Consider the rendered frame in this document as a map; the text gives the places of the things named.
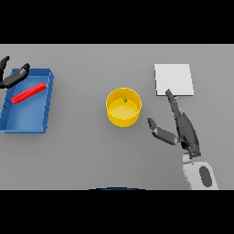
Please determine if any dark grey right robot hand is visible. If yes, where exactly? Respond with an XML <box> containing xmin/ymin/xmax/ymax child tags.
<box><xmin>147</xmin><ymin>89</ymin><xmax>202</xmax><ymax>159</ymax></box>

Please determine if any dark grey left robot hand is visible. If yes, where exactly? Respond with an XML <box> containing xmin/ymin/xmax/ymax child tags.
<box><xmin>0</xmin><ymin>55</ymin><xmax>31</xmax><ymax>90</ymax></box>

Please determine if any red beaker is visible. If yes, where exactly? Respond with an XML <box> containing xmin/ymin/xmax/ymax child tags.
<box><xmin>11</xmin><ymin>81</ymin><xmax>48</xmax><ymax>105</ymax></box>

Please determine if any pale square measuring scale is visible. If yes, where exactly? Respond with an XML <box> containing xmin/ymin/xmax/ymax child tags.
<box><xmin>153</xmin><ymin>63</ymin><xmax>195</xmax><ymax>97</ymax></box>

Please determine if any yellow bowl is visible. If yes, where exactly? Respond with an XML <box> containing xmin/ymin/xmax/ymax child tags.
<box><xmin>105</xmin><ymin>87</ymin><xmax>143</xmax><ymax>128</ymax></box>

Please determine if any blue tray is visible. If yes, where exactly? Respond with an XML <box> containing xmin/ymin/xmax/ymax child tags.
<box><xmin>0</xmin><ymin>68</ymin><xmax>55</xmax><ymax>134</ymax></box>

